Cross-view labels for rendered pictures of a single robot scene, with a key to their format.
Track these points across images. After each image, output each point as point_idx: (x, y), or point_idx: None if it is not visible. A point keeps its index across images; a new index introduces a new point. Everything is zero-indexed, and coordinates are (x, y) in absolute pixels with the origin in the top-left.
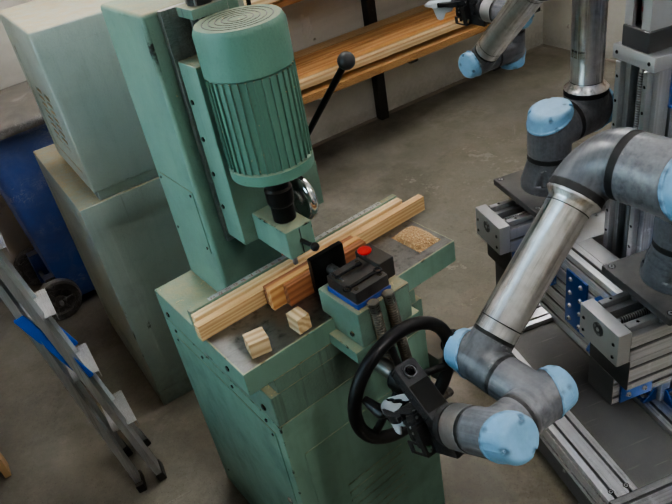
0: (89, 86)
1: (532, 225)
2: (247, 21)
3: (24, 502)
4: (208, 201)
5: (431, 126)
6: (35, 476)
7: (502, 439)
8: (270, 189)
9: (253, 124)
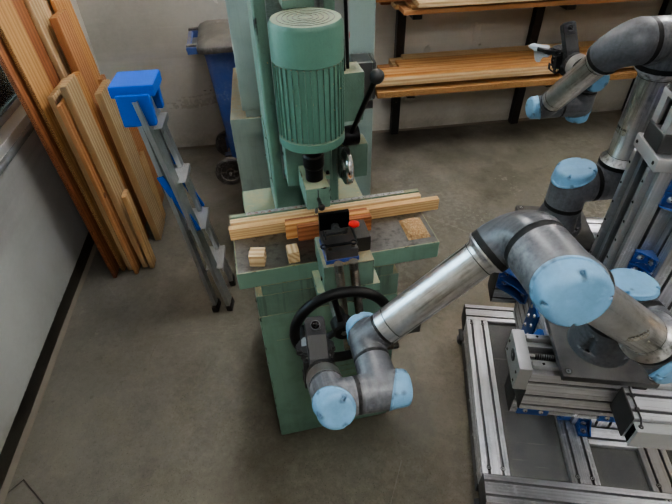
0: None
1: (443, 261)
2: (306, 22)
3: (152, 286)
4: (276, 146)
5: (545, 141)
6: (165, 274)
7: (321, 406)
8: (305, 154)
9: (292, 103)
